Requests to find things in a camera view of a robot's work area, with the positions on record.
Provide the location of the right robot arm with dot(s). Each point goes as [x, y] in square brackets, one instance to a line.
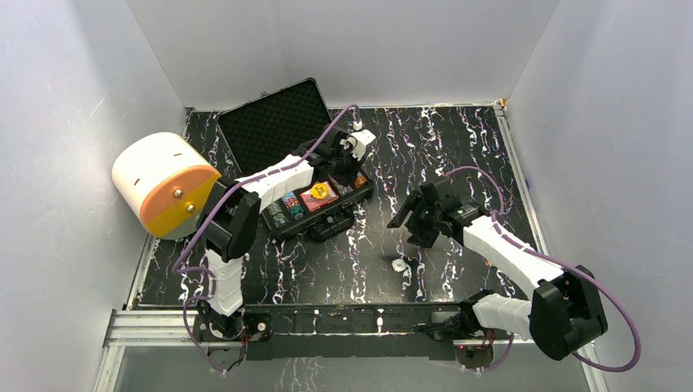
[562, 311]

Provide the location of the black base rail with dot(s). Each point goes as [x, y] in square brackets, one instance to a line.
[282, 331]

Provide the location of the yellow round button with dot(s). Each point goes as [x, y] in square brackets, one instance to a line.
[320, 190]

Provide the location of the white and orange cylinder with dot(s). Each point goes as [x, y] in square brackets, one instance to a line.
[166, 183]

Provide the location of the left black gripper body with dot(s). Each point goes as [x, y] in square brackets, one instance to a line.
[336, 144]

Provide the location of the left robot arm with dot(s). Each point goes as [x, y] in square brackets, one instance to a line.
[228, 227]

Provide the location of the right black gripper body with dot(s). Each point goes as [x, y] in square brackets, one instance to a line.
[422, 221]

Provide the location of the red card deck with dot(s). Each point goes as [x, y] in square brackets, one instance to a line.
[314, 204]

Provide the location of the red yellow chip stack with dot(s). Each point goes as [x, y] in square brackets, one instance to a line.
[360, 181]

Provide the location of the white poker chip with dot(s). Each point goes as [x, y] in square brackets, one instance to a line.
[399, 265]

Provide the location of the black poker set case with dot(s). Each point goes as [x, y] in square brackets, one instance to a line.
[276, 130]

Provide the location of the green blue chip stack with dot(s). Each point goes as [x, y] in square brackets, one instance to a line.
[278, 216]

